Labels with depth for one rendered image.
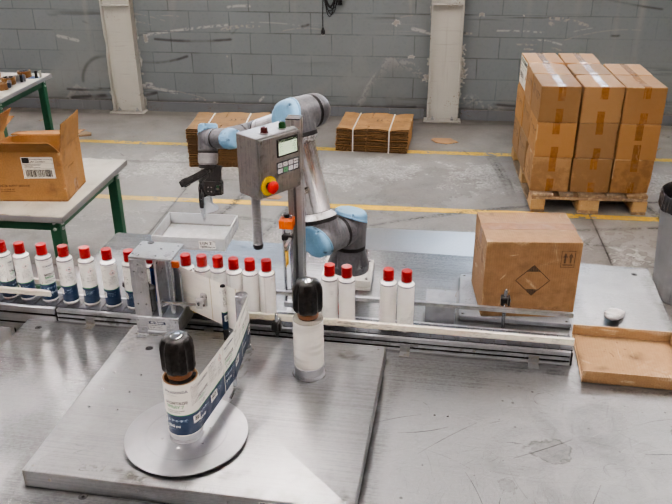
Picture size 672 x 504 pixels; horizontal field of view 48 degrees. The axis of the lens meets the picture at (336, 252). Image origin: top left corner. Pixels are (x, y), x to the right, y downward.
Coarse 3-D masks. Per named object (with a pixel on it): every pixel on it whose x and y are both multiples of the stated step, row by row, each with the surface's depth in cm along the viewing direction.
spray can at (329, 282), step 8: (328, 264) 233; (328, 272) 232; (328, 280) 232; (336, 280) 233; (328, 288) 233; (336, 288) 235; (328, 296) 235; (336, 296) 236; (328, 304) 236; (336, 304) 237; (328, 312) 237; (336, 312) 238
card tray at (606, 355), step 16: (576, 336) 242; (592, 336) 242; (608, 336) 241; (624, 336) 240; (640, 336) 239; (656, 336) 238; (576, 352) 234; (592, 352) 234; (608, 352) 233; (624, 352) 233; (640, 352) 233; (656, 352) 233; (592, 368) 226; (608, 368) 226; (624, 368) 226; (640, 368) 226; (656, 368) 226; (624, 384) 218; (640, 384) 218; (656, 384) 217
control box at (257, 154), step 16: (256, 128) 227; (272, 128) 227; (288, 128) 227; (240, 144) 224; (256, 144) 219; (272, 144) 222; (240, 160) 226; (256, 160) 221; (272, 160) 224; (240, 176) 229; (256, 176) 223; (272, 176) 226; (288, 176) 231; (240, 192) 231; (256, 192) 226
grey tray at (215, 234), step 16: (160, 224) 283; (176, 224) 293; (192, 224) 293; (208, 224) 292; (224, 224) 291; (160, 240) 275; (176, 240) 274; (192, 240) 274; (208, 240) 273; (224, 240) 272
